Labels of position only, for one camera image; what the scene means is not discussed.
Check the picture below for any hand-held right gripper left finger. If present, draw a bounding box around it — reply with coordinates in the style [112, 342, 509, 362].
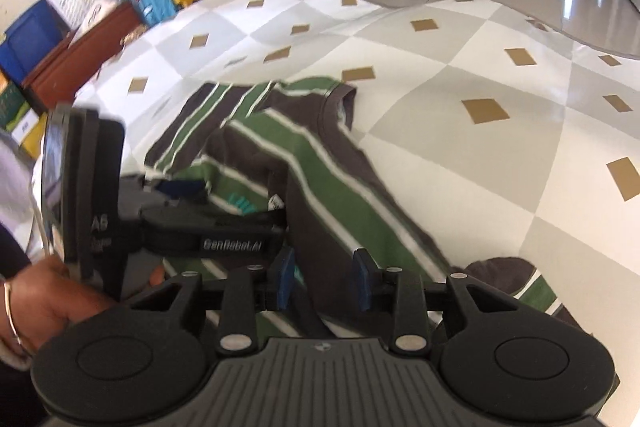
[127, 248, 297, 354]

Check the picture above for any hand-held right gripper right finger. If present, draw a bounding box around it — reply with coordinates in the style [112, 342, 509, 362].
[350, 248, 541, 354]

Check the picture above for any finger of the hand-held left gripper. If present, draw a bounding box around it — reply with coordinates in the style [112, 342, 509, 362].
[145, 177, 208, 208]

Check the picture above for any green brown striped shirt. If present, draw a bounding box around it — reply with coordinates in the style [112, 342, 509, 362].
[145, 77, 593, 343]

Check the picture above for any person's left forearm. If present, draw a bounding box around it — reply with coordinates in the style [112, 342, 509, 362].
[0, 279, 33, 373]

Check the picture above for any person's left hand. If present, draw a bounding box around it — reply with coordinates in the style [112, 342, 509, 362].
[10, 254, 118, 353]

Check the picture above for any yellow bag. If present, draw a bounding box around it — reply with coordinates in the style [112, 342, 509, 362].
[20, 127, 49, 158]

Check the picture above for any grey cloth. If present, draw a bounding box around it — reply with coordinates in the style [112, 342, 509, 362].
[0, 134, 46, 258]

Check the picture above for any person's black garment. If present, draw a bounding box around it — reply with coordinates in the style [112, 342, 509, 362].
[0, 222, 32, 280]

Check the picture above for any brown wooden bench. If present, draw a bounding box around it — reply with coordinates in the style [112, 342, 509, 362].
[22, 1, 148, 112]

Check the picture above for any brown snack packet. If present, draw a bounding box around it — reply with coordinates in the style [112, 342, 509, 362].
[120, 27, 151, 48]

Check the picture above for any blue plastic crate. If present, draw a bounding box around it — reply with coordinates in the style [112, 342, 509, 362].
[0, 0, 71, 85]

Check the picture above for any white patterned cushion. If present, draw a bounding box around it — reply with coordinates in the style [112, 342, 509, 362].
[82, 0, 122, 30]

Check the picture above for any silver bracelet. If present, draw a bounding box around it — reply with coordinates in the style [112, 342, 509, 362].
[2, 281, 27, 349]

